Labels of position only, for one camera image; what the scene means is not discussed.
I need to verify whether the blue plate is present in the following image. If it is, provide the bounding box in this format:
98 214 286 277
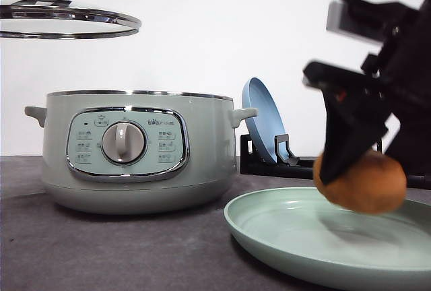
242 77 290 162

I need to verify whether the green electric steamer pot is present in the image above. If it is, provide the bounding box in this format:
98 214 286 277
25 89 258 214

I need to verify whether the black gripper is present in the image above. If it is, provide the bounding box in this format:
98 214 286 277
302 1 431 185

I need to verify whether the green plate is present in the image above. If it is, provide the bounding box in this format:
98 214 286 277
224 187 431 291

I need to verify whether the brown potato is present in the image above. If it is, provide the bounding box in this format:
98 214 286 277
312 150 407 214

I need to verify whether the grey table mat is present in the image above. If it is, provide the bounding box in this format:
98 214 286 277
0 156 350 291

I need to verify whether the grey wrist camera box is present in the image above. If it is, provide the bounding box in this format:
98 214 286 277
326 0 388 44

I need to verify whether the glass steamer lid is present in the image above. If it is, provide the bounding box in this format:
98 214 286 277
0 0 142 39

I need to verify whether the black dish rack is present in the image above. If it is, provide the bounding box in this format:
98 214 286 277
240 134 431 188

